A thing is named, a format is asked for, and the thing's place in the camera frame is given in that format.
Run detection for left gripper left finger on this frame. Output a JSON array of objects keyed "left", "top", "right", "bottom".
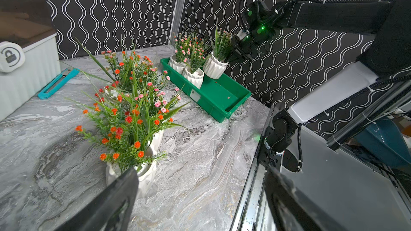
[{"left": 57, "top": 167, "right": 139, "bottom": 231}]

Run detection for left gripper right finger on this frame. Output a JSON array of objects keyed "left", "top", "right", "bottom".
[{"left": 264, "top": 167, "right": 346, "bottom": 231}]

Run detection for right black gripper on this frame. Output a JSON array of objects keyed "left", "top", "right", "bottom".
[{"left": 226, "top": 28, "right": 267, "bottom": 63}]

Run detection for green grass potted plant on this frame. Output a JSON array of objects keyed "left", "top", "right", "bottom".
[{"left": 203, "top": 26, "right": 232, "bottom": 80}]

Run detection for pink flower potted plant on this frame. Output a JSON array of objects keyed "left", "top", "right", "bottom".
[{"left": 169, "top": 33, "right": 192, "bottom": 74}]

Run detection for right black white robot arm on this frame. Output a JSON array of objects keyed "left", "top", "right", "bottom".
[{"left": 235, "top": 0, "right": 411, "bottom": 138}]

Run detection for green plastic storage tray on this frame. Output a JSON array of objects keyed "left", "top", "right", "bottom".
[{"left": 160, "top": 58, "right": 251, "bottom": 123}]

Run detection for orange flower potted plant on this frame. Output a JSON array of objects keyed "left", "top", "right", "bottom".
[{"left": 65, "top": 86, "right": 190, "bottom": 196}]

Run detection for red flower potted plant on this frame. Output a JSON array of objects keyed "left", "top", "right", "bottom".
[{"left": 76, "top": 40, "right": 171, "bottom": 94}]

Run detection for white box brown lid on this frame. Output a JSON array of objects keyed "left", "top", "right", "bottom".
[{"left": 1, "top": 0, "right": 61, "bottom": 120}]

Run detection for pink red flower plant pot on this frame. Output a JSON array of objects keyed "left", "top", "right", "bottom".
[{"left": 95, "top": 68, "right": 182, "bottom": 150}]

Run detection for teal utility knife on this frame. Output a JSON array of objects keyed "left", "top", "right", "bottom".
[{"left": 37, "top": 67, "right": 80, "bottom": 99}]

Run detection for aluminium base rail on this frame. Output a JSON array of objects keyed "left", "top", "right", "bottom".
[{"left": 230, "top": 105, "right": 281, "bottom": 231}]

